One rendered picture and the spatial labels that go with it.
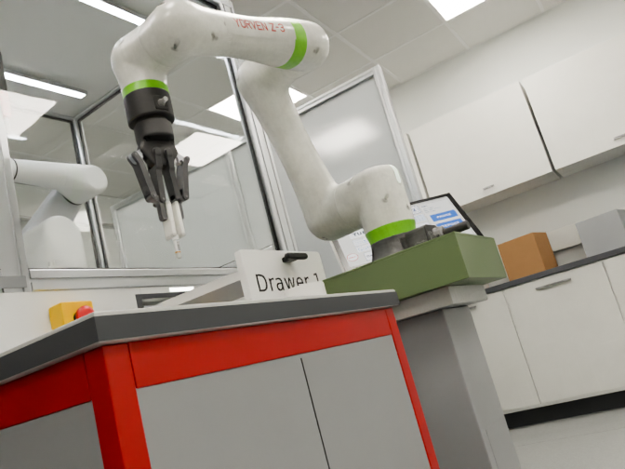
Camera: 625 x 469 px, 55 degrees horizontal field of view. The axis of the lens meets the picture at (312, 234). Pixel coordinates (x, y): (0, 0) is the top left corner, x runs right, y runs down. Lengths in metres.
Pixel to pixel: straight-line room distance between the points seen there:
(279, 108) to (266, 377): 0.97
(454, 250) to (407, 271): 0.11
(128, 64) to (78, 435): 0.82
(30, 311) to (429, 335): 0.82
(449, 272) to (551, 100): 3.40
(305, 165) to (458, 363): 0.62
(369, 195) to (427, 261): 0.27
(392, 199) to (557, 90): 3.23
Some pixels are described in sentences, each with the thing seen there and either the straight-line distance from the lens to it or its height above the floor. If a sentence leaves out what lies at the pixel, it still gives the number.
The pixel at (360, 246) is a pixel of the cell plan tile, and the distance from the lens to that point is 2.22.
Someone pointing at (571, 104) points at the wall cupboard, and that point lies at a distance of 4.58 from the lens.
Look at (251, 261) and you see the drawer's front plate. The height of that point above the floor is 0.90.
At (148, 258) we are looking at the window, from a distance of 1.51.
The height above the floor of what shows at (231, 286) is 0.87.
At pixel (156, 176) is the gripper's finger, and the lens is 1.20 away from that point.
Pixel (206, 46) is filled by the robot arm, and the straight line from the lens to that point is 1.25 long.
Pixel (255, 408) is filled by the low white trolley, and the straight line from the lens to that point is 0.72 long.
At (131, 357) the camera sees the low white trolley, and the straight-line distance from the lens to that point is 0.61.
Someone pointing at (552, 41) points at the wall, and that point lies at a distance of 5.12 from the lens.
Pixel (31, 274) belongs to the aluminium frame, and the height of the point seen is 0.98.
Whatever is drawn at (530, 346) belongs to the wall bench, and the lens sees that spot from 4.14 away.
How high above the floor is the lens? 0.65
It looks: 13 degrees up
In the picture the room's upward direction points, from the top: 15 degrees counter-clockwise
